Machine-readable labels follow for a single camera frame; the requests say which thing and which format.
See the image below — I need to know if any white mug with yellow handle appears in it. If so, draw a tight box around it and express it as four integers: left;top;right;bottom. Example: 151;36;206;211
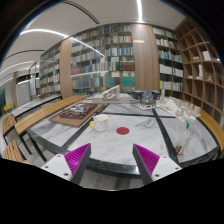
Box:
89;114;108;132

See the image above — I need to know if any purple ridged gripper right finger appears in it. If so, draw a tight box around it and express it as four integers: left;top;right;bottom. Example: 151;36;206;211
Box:
132;143;183;186

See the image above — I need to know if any bookshelf with books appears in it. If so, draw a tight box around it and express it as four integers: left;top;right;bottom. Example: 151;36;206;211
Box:
153;26;184;98
39;44;60;95

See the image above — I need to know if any white building model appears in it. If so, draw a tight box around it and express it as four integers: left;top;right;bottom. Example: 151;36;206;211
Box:
93;85;130;104

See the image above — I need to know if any right bookshelf with books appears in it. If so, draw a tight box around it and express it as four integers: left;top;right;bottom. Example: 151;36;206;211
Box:
153;26;184;98

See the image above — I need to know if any wooden cubby shelf unit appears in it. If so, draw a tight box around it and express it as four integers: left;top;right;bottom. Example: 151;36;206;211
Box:
175;19;224;127

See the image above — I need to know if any wooden slatted bench right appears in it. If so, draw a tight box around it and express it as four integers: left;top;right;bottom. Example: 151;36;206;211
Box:
199;110;224;151

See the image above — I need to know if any wooden tray architectural model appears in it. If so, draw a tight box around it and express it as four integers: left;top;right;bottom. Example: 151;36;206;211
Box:
50;103;103;127

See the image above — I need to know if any central glass-front bookshelf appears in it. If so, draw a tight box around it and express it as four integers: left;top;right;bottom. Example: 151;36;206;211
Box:
71;23;135;95

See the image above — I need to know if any white terraced architectural model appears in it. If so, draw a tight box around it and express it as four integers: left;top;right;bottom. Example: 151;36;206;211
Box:
157;97;201;122

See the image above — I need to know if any left bookshelf with books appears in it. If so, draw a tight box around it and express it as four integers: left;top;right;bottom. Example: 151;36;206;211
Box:
39;44;60;95

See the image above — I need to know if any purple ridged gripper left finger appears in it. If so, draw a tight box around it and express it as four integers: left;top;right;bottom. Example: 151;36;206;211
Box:
41;142;92;186

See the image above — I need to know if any clear plastic water bottle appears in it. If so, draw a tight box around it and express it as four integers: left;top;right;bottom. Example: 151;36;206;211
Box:
175;124;192;155

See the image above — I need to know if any wooden slatted bench near left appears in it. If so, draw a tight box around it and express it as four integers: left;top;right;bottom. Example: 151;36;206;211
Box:
2;140;31;165

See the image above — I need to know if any wooden slatted bench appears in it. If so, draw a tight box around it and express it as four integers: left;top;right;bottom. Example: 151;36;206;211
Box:
13;94;90;136
2;140;31;165
199;110;224;151

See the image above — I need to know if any red round marker sticker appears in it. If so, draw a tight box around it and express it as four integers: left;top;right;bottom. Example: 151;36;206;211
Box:
116;127;130;135

